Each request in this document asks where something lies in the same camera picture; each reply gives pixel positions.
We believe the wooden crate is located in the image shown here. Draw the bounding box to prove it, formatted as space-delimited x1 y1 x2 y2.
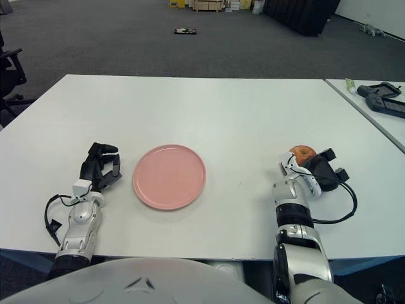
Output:
192 0 227 13

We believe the black handheld controller with screen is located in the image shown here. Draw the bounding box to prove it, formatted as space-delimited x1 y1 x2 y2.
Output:
365 94 405 120

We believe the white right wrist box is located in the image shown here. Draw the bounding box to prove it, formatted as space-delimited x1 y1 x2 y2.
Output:
278 151 300 177

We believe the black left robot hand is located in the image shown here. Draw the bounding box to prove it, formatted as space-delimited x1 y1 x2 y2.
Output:
78 142 123 193

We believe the grey robot torso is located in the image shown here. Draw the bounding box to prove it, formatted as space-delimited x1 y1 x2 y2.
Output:
0 256 279 304

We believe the pink round plate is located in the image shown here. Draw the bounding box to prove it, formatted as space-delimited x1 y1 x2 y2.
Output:
132 144 207 211

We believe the grey plush toy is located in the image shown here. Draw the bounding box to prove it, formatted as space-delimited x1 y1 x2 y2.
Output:
359 23 386 38

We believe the black curtain partition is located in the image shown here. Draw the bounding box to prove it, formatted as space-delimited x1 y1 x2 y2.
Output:
263 0 341 37

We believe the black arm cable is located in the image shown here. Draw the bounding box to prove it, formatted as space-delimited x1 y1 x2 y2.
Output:
44 194 77 246
287 164 358 224

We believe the black office chair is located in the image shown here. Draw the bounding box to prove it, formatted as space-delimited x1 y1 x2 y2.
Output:
0 31 35 127

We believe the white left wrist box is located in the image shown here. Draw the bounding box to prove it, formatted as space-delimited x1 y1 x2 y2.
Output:
72 179 92 196

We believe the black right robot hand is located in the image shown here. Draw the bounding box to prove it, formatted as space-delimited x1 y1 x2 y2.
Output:
303 148 350 192

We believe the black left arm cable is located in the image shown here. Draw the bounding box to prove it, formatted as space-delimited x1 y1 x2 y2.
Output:
44 194 77 246

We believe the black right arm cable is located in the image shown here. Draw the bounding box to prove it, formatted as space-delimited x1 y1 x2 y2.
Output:
287 164 358 224

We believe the red yellow apple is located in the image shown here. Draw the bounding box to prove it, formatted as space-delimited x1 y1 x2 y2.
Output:
289 144 316 167

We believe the blue grey table frame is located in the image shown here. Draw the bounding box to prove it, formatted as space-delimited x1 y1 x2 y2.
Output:
328 253 405 281

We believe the black handheld controller with frame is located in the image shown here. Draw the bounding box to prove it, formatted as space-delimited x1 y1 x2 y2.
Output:
356 81 402 99

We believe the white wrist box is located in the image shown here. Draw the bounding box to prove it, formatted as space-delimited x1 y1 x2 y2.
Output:
72 179 92 196
278 151 300 177

